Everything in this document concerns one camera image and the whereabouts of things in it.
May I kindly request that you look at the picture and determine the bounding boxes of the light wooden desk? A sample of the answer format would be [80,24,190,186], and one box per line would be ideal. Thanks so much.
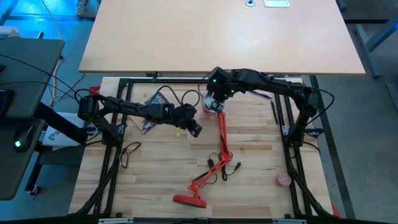
[78,0,366,77]

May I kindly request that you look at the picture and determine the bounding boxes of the black lamp power cord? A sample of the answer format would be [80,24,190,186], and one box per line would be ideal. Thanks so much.
[206,151,244,183]

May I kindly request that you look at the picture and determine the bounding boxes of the purple pen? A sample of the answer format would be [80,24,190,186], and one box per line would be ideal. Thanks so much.
[248,90,272,100]

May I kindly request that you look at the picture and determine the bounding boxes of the person's shoe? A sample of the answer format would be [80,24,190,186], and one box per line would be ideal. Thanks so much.
[75,0,87,16]

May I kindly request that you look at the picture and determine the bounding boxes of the black pen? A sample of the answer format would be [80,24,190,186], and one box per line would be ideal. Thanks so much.
[270,100,279,126]

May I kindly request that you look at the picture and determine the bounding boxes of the thin black desk cable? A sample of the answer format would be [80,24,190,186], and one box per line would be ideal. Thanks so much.
[0,53,94,103]
[0,80,75,97]

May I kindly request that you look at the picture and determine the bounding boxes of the illustrated booklet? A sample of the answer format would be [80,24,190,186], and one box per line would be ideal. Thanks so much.
[133,91,170,134]

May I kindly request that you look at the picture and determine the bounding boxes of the black eyeglasses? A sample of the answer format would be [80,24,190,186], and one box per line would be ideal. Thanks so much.
[119,141,142,170]

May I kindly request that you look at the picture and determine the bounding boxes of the grey metal desk frame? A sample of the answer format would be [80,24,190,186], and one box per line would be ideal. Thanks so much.
[354,18,398,79]

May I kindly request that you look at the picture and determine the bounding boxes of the black aluminium frame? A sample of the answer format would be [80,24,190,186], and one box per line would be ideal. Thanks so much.
[70,76,335,224]

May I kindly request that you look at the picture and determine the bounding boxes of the red articulated desk lamp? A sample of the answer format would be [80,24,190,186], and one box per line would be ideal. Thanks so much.
[172,91,233,209]

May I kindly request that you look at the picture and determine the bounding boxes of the dark grey side desk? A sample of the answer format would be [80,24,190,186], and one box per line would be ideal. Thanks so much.
[0,37,66,201]

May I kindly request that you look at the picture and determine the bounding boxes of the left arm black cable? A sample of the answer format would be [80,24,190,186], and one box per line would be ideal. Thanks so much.
[144,85,202,108]

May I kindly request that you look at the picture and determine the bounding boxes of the silver metal bracket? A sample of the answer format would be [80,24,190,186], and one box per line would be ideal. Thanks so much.
[98,217,134,224]
[272,218,308,224]

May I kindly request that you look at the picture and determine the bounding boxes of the black caster wheel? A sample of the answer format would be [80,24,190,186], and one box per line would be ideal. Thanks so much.
[27,185,43,197]

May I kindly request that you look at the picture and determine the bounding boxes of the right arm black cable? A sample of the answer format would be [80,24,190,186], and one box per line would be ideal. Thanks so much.
[306,88,336,126]

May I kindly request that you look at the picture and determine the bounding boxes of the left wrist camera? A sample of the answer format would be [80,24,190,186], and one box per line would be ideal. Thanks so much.
[188,122,204,139]

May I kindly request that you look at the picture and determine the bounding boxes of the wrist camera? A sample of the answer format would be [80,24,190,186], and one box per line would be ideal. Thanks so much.
[188,122,204,139]
[210,101,225,114]

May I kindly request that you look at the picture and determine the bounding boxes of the black computer mouse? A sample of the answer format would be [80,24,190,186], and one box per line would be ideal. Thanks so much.
[12,123,35,154]

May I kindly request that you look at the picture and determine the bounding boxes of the pink round disc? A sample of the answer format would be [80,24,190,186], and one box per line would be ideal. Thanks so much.
[276,172,292,188]

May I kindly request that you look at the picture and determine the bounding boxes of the yellow cable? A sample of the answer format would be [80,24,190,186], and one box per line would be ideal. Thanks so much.
[40,0,63,108]

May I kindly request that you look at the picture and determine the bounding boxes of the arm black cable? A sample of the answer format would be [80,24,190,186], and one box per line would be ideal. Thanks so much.
[306,88,336,126]
[144,85,202,108]

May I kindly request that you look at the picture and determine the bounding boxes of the red plastic corner piece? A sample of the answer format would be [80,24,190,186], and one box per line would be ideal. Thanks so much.
[330,201,343,219]

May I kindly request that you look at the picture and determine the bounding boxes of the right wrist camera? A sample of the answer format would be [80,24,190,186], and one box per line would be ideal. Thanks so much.
[210,101,225,114]

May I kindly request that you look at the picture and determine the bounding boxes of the white printed box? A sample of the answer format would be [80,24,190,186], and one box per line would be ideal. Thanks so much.
[42,111,87,147]

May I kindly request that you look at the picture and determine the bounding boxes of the white outlet plate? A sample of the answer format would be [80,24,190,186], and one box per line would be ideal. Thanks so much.
[264,0,290,8]

